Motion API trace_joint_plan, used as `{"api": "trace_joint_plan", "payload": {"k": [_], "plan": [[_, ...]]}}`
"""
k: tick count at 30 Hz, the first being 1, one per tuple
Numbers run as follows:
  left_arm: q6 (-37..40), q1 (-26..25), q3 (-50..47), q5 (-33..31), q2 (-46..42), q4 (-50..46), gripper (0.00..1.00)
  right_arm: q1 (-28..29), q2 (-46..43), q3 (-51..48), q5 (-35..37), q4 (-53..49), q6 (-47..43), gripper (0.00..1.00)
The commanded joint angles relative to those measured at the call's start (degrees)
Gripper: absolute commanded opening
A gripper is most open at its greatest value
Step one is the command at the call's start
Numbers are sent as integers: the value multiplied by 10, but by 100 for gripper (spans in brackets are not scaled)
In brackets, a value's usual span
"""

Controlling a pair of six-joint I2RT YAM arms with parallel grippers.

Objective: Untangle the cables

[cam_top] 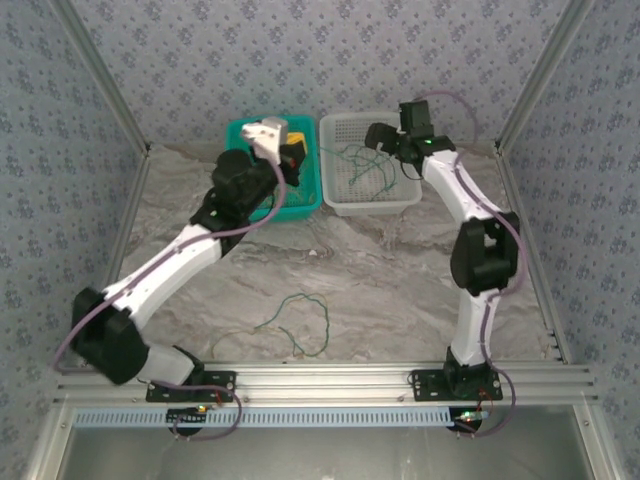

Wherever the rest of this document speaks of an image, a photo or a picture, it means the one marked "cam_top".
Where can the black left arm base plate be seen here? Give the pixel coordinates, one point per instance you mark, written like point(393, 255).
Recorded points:
point(170, 392)

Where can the aluminium frame post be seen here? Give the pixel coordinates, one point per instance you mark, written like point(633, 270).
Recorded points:
point(545, 75)
point(100, 75)

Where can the aluminium side rail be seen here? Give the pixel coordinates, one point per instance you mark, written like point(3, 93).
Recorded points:
point(131, 205)
point(544, 290)

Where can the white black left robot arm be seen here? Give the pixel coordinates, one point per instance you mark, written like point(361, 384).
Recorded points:
point(165, 270)

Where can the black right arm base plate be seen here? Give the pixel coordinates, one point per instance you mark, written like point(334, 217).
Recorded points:
point(430, 385)

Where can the white plastic mesh basket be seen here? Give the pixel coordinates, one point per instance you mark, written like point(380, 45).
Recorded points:
point(370, 207)

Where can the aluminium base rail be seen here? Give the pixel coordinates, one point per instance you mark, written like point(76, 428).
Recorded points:
point(320, 380)

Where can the teal plastic mesh basket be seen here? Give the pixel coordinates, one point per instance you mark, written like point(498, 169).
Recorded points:
point(300, 212)

